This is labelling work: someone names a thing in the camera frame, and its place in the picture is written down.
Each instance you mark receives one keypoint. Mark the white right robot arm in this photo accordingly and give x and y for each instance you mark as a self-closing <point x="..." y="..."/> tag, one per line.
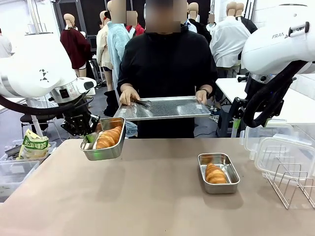
<point x="270" y="49"/>

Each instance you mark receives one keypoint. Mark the black office chair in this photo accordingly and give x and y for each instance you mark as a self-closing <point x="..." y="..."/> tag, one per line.
<point x="37" y="118"/>

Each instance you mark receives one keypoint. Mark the black jacket mannequin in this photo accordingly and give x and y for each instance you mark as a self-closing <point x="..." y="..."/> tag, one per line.
<point x="248" y="23"/>

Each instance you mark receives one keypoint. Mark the person right forearm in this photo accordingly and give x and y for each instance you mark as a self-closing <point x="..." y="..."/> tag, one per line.
<point x="126" y="86"/>

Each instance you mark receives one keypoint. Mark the rectangular stainless steel container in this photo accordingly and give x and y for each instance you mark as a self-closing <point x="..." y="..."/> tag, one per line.
<point x="221" y="189"/>
<point x="105" y="153"/>

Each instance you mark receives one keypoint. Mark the white shirt mannequin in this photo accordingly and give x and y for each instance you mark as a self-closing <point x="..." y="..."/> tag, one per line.
<point x="226" y="41"/>

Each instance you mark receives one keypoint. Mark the person right hand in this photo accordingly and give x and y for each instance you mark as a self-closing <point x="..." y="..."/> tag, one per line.
<point x="128" y="96"/>

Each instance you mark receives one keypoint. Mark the clear plastic storage bin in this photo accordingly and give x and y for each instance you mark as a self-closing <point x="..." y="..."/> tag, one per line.
<point x="14" y="177"/>
<point x="53" y="146"/>

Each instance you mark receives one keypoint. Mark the perforated metal baking tray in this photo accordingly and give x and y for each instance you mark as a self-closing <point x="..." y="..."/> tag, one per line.
<point x="167" y="108"/>

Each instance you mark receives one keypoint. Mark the beige shirt mannequin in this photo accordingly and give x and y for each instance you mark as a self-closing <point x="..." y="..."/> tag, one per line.
<point x="102" y="49"/>

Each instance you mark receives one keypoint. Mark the dark red dress mannequin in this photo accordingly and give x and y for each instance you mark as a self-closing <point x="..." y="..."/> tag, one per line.
<point x="73" y="49"/>

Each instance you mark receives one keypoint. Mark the person left hand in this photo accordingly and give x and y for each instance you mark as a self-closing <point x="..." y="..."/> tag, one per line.
<point x="201" y="95"/>

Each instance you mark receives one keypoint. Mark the dark jacket blue shirt mannequin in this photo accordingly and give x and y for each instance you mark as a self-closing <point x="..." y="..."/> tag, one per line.
<point x="201" y="32"/>

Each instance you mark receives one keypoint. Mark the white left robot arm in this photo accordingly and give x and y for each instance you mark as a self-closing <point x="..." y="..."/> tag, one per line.
<point x="32" y="61"/>

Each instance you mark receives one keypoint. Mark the black wristwatch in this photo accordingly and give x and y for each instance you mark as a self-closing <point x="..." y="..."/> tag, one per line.
<point x="208" y="93"/>

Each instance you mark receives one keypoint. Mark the white side table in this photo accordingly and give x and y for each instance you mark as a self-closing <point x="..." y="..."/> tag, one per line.
<point x="229" y="86"/>

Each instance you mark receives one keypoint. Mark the grey plastic stool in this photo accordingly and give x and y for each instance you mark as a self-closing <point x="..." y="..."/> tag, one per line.
<point x="225" y="118"/>

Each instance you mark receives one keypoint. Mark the person left forearm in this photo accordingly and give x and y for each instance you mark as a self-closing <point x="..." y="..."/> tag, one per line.
<point x="205" y="87"/>

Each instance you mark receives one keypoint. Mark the light blue shirt mannequin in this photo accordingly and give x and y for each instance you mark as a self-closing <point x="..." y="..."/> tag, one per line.
<point x="116" y="49"/>

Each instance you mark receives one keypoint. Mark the yellow green snack bag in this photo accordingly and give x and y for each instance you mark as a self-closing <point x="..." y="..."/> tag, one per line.
<point x="33" y="147"/>

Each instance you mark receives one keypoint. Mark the metal tongs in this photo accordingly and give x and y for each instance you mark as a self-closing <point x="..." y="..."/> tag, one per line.
<point x="144" y="102"/>

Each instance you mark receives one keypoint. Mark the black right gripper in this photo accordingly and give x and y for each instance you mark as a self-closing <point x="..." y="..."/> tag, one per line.
<point x="253" y="89"/>

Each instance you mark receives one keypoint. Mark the red top mannequin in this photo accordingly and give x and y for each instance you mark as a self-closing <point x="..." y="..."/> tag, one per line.
<point x="139" y="30"/>

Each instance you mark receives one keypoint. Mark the golden croissant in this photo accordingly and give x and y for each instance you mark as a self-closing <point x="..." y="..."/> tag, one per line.
<point x="108" y="138"/>
<point x="215" y="174"/>

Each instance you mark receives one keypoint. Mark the clear plastic containers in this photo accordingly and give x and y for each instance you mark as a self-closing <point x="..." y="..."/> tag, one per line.
<point x="270" y="157"/>

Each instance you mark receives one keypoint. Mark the standing person white shirt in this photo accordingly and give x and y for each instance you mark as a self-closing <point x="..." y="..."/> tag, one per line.
<point x="5" y="46"/>

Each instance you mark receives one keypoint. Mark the person torso black shirt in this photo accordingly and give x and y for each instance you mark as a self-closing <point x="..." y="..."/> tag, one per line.
<point x="167" y="64"/>

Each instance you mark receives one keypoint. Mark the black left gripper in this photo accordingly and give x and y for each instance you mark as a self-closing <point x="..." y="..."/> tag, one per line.
<point x="77" y="120"/>

